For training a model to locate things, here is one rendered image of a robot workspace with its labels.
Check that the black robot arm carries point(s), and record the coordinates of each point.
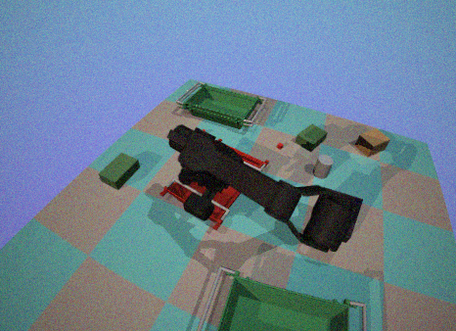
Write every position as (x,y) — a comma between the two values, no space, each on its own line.
(201,154)

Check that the grey cylinder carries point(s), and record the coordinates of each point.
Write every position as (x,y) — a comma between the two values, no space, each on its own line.
(323,166)

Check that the red plastic tray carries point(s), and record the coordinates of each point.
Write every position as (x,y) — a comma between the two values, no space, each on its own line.
(226,198)

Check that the green rectangular block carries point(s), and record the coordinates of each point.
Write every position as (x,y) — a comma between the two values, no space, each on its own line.
(119,171)
(311,137)

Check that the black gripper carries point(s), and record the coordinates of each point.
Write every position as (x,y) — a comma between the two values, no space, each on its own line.
(201,206)

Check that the brown block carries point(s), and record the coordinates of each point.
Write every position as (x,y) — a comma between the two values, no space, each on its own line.
(372,142)

